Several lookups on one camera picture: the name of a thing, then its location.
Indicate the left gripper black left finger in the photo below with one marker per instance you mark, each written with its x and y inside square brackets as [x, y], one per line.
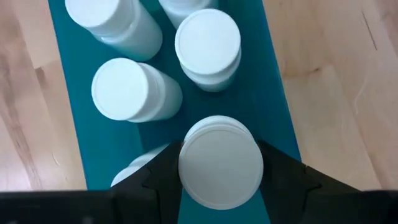
[155, 193]

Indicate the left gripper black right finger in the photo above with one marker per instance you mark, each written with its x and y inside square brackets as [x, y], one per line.
[286, 186]

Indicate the white pill bottle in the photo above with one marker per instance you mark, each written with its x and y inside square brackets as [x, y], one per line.
[133, 166]
[207, 43]
[124, 90]
[220, 168]
[118, 28]
[183, 11]

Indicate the teal plastic basket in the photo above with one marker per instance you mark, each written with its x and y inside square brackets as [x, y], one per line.
[261, 102]

